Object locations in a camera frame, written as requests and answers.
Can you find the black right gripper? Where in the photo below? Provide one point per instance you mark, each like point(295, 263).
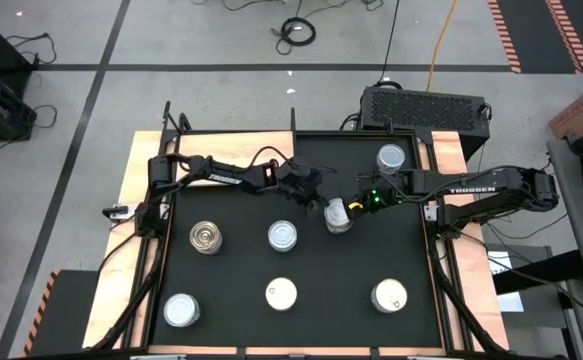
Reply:
point(378, 187)

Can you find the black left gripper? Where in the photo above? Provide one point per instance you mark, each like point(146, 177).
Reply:
point(298, 180)

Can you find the green label tuna can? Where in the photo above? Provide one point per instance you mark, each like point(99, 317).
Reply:
point(181, 310)
point(337, 216)
point(391, 156)
point(282, 234)

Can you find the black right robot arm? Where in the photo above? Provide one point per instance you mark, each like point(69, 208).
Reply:
point(471, 189)

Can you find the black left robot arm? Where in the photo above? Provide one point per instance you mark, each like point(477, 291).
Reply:
point(221, 177)

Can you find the black computer tower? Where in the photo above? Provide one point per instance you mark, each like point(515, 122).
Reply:
point(423, 117)

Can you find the black table mat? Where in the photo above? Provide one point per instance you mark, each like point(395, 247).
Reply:
point(321, 310)

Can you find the silver aluminium bar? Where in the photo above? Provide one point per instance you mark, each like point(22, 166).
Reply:
point(158, 357)
point(423, 357)

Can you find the white paper sheet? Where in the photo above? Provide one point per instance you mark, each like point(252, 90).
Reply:
point(510, 300)

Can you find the black desk base bar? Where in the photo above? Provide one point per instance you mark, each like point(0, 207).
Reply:
point(541, 272)

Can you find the grey desk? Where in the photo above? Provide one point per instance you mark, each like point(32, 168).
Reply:
point(578, 240)

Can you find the hazard striped floor mat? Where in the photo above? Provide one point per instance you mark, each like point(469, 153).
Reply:
point(66, 315)
point(536, 30)

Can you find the black aluminium table frame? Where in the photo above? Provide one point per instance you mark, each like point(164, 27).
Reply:
point(356, 132)

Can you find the silver mounting bracket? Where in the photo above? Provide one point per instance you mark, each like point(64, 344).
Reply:
point(430, 212)
point(117, 212)

